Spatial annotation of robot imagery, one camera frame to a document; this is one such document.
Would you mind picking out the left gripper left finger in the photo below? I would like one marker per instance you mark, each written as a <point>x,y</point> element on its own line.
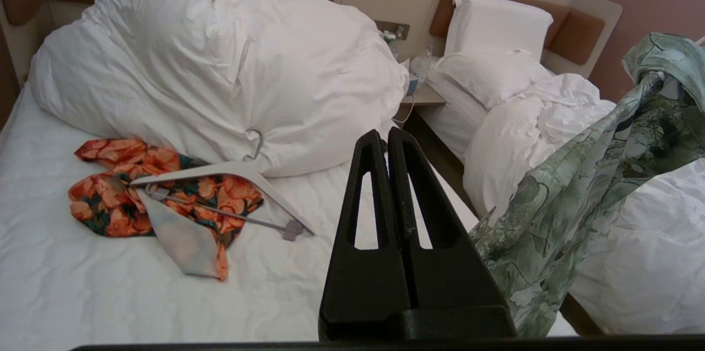
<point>363,285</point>

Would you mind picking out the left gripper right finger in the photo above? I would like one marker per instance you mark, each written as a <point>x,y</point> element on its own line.
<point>451,285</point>

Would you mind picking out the green floral shirt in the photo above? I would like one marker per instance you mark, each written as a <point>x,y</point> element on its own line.
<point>551,219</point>

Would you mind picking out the bed with white sheet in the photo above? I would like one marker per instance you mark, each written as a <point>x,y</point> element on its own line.
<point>82,285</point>
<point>451,125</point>

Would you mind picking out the white clothes hanger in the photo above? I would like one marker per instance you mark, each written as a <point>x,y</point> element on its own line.
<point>220,169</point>

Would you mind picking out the orange floral shirt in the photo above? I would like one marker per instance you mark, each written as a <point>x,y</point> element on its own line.
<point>110,213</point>

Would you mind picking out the wooden nightstand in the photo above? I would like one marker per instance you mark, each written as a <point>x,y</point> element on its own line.
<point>424,97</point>

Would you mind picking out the crumpled white duvet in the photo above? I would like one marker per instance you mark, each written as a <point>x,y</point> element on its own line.
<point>650,252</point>

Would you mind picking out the lying white pillow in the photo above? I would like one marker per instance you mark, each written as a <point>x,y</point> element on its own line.
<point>490,78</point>

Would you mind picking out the large white duvet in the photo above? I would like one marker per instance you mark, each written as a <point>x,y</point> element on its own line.
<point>286,81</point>

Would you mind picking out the clear plastic water bottle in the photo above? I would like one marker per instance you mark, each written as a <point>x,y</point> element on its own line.
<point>424,64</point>

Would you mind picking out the upright white pillow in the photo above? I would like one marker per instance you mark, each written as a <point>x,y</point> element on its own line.
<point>495,23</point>

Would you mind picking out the wall socket panel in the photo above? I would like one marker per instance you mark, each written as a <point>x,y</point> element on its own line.
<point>392,27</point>

